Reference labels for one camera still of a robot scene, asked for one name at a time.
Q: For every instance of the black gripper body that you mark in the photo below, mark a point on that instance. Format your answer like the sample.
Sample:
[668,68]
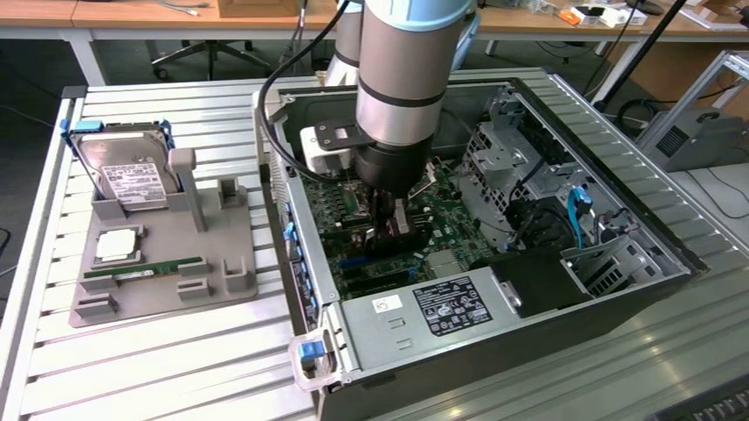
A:
[391,166]

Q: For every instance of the graphics card with black fan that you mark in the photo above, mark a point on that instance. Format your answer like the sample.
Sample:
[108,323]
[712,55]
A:
[398,247]

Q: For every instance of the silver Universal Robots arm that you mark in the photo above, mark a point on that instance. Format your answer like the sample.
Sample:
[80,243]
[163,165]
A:
[403,66]

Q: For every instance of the open metal socket cover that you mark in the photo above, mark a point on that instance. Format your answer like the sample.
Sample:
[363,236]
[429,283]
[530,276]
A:
[426,180]

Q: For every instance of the green motherboard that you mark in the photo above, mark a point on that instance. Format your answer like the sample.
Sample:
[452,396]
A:
[457,228]

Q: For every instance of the silver chipset heatsink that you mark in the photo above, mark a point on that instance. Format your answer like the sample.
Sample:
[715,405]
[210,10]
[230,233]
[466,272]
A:
[446,264]

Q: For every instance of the blue expansion slot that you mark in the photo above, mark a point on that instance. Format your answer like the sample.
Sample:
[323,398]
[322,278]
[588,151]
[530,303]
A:
[354,263]

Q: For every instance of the black expansion slot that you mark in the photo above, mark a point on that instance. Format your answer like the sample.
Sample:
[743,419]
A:
[381,283]

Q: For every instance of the silver metal drive cage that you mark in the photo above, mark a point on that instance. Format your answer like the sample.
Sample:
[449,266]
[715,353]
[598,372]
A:
[526,162]

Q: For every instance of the grey power supply unit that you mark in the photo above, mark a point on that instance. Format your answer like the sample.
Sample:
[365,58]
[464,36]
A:
[398,326]

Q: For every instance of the black plastic air shroud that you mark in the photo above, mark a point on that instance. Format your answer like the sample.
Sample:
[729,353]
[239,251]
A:
[538,280]

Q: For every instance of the perforated silver disk bay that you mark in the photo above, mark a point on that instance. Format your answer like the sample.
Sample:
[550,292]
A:
[614,267]

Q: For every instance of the grey plastic parts rack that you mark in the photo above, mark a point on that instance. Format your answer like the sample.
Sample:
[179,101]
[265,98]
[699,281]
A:
[158,245]

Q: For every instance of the black office chair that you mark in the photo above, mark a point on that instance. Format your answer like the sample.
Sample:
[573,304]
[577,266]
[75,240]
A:
[210,57]

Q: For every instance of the cluttered wooden desk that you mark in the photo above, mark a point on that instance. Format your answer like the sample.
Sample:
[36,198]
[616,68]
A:
[526,19]

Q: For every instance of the green RAM stick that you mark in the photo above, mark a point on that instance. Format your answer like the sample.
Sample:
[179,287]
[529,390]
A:
[146,268]

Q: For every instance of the open black PC case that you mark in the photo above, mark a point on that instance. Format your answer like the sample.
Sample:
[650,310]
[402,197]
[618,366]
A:
[614,316]

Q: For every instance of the small cardboard box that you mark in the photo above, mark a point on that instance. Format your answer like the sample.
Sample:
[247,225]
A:
[251,8]

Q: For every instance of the hard disk in blue caddy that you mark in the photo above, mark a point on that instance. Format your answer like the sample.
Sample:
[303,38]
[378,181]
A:
[128,171]

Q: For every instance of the silver CPU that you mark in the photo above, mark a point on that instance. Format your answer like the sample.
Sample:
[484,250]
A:
[116,244]

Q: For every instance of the orange and white device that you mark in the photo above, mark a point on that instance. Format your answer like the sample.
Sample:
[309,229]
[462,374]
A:
[570,16]

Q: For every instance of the black tripod pole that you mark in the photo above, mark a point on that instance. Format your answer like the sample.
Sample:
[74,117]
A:
[637,52]

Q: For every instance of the white carton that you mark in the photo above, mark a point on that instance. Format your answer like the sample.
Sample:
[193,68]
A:
[622,17]

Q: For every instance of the large brown cardboard panel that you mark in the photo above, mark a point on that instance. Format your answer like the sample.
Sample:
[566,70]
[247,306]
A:
[673,66]

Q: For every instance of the grey metal equipment box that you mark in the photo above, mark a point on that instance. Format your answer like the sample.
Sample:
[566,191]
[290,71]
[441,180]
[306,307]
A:
[703,140]

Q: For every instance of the black round stand base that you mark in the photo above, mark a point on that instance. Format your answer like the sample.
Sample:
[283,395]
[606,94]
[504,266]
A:
[644,5]

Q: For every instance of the wooden desk with white legs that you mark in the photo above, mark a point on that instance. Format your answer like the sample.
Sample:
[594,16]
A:
[47,13]

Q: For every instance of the black keyboard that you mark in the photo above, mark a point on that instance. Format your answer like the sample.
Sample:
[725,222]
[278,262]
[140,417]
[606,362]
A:
[720,410]

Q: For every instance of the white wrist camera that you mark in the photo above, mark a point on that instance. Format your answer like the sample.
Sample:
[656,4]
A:
[327,149]

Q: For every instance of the pale plastic corner bracket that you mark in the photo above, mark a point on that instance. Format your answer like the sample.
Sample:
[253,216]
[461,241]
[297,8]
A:
[282,105]

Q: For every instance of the pale corner bracket blue clip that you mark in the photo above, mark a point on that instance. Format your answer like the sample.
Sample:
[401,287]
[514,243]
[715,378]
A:
[310,353]

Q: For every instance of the aluminium profile frame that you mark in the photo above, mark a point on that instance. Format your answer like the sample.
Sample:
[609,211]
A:
[723,66]

